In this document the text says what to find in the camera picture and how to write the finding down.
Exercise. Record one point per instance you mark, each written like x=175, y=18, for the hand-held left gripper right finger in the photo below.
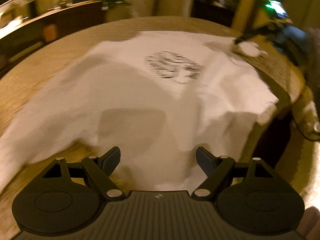
x=205, y=161

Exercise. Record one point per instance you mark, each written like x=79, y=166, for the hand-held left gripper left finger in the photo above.
x=110, y=161

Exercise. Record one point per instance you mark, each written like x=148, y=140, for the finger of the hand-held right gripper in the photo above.
x=252, y=35

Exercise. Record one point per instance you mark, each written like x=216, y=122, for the white printed t-shirt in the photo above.
x=137, y=92

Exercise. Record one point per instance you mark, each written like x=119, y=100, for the pink container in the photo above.
x=50, y=32

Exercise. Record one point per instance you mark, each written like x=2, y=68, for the dark wooden sideboard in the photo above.
x=75, y=17

